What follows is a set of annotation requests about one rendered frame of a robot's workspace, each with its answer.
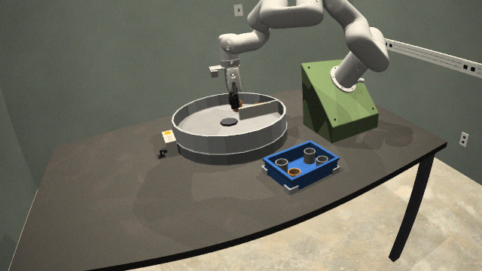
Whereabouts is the grey metal bushing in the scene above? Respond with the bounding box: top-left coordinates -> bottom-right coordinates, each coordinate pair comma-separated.
275,159 -> 288,173
316,156 -> 328,166
304,148 -> 316,164

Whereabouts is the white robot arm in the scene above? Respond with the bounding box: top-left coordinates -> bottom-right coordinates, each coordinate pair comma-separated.
209,0 -> 389,93

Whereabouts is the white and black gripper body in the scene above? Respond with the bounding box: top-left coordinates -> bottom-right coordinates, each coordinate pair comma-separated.
224,65 -> 242,93

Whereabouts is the blue tray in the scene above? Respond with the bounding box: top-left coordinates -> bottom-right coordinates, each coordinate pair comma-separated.
263,140 -> 340,190

